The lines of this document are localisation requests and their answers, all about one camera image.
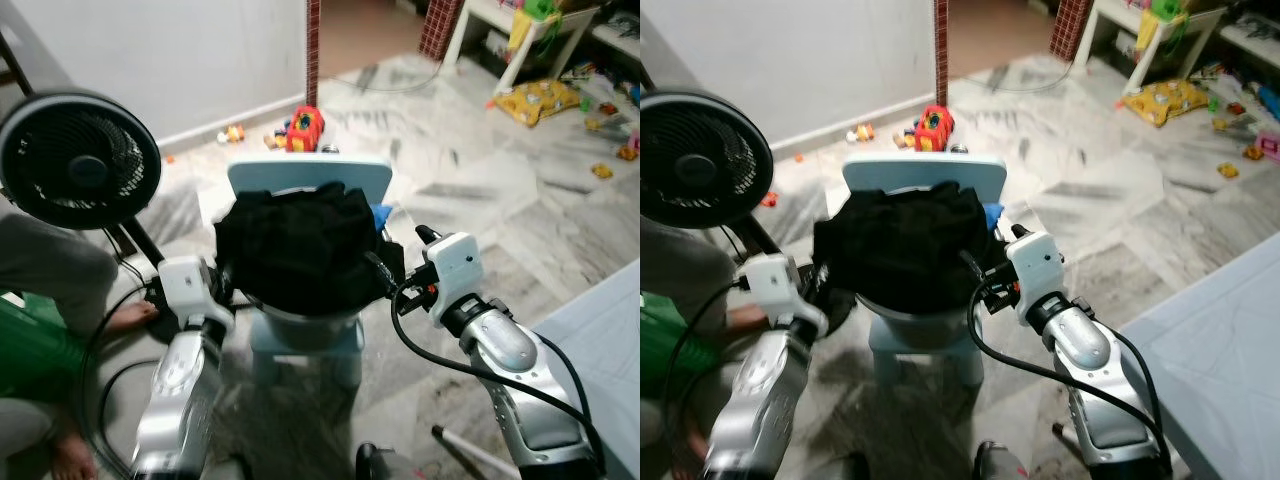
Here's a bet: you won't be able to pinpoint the black garment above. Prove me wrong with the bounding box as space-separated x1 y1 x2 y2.
812 180 1011 316
213 182 406 316

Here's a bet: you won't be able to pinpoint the grey plastic bucket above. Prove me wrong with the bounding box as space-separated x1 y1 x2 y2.
240 295 366 327
855 290 971 327

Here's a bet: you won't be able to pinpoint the red toy truck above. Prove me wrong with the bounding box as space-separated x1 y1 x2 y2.
915 105 954 153
285 105 326 153

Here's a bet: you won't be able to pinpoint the seated person grey trousers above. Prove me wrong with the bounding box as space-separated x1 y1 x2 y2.
0 212 159 480
640 215 771 480

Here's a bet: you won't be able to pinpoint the green ribbed container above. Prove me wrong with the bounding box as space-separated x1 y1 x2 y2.
640 290 706 401
0 290 93 403

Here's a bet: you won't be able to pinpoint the black standing fan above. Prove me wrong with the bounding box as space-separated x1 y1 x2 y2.
640 88 801 336
0 90 191 341

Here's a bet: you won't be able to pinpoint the yellow patterned small pillow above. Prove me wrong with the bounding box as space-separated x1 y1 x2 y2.
495 80 583 128
1120 80 1211 128

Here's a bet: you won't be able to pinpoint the white folding table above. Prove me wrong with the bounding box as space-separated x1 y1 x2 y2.
530 258 641 480
1118 230 1280 480

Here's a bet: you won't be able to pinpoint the white child table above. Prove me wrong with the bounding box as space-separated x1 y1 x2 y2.
1075 0 1231 96
440 0 606 96

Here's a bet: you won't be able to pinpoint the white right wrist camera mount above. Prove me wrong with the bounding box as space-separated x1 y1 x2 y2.
1005 232 1066 311
425 232 484 321

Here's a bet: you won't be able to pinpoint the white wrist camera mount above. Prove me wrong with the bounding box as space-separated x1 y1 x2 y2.
745 253 826 336
425 232 484 321
158 255 233 336
1005 232 1066 311

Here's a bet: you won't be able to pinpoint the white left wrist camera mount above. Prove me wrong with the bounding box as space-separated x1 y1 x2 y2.
158 255 233 336
745 253 826 336

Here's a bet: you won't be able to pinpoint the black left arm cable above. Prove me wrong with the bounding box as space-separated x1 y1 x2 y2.
78 280 161 479
662 283 741 476

